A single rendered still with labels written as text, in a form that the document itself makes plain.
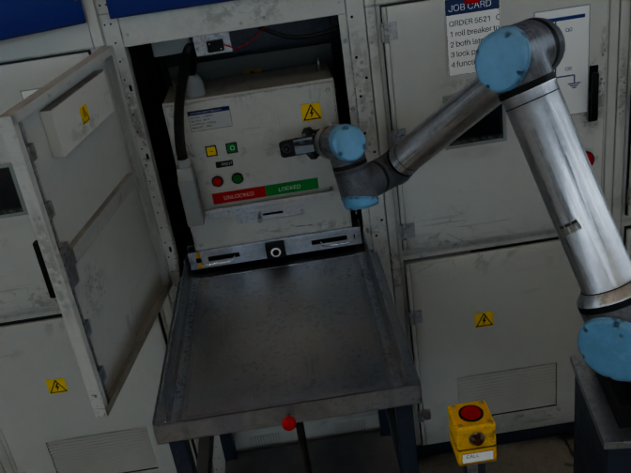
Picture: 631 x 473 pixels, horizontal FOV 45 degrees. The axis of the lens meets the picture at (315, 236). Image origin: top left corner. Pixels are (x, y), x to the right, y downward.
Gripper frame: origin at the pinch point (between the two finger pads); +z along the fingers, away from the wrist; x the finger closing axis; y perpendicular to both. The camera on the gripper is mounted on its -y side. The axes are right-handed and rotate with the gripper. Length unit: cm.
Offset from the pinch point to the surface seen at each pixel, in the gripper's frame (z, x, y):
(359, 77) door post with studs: -11.6, 14.7, 17.0
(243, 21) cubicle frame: -9.4, 35.8, -10.9
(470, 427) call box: -85, -56, -2
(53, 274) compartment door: -45, -11, -72
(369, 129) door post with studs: -7.9, -0.4, 18.3
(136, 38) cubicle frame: -2, 38, -39
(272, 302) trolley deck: -8.6, -41.2, -21.0
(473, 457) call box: -83, -64, -2
